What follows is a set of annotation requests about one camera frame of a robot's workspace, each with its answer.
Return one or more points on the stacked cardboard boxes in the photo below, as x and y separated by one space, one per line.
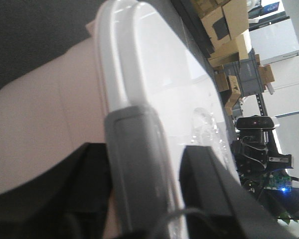
226 23

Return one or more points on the grey plastic storage crate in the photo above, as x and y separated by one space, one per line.
247 74

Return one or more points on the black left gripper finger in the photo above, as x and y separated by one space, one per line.
68 201

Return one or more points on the white lidded plastic bin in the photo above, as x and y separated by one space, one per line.
134 86

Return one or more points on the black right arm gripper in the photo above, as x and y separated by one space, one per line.
229 210

